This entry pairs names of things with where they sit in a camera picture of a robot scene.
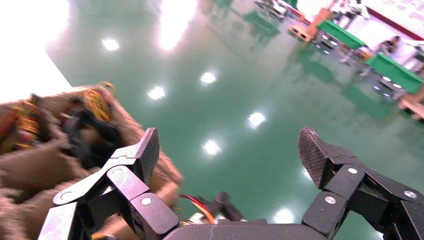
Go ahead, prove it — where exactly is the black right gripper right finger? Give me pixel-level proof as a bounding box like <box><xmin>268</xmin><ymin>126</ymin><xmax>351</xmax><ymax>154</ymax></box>
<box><xmin>297</xmin><ymin>127</ymin><xmax>424</xmax><ymax>240</ymax></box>

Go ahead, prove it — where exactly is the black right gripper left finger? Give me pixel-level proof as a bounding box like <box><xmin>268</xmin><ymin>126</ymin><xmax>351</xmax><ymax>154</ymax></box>
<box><xmin>38</xmin><ymin>127</ymin><xmax>180</xmax><ymax>240</ymax></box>

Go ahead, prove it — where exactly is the wooden pallet stack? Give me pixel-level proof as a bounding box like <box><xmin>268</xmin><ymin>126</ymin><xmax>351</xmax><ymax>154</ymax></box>
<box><xmin>288</xmin><ymin>8</ymin><xmax>332</xmax><ymax>42</ymax></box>
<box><xmin>397</xmin><ymin>92</ymin><xmax>424</xmax><ymax>122</ymax></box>

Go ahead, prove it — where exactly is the cardboard box with dividers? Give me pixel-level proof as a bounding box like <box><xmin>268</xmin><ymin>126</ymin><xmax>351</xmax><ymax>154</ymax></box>
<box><xmin>0</xmin><ymin>82</ymin><xmax>185</xmax><ymax>240</ymax></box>

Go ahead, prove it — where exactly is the green covered table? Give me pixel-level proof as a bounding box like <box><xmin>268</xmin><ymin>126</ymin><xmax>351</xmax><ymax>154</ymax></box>
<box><xmin>317</xmin><ymin>19</ymin><xmax>367</xmax><ymax>51</ymax></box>
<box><xmin>365</xmin><ymin>52</ymin><xmax>424</xmax><ymax>95</ymax></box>

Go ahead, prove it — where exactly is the seated person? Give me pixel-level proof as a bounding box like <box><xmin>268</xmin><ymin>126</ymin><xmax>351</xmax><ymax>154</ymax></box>
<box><xmin>374</xmin><ymin>35</ymin><xmax>402</xmax><ymax>57</ymax></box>

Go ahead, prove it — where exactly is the black cable bundle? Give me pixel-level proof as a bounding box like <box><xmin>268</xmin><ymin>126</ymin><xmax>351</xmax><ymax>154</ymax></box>
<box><xmin>61</xmin><ymin>105</ymin><xmax>122</xmax><ymax>167</ymax></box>

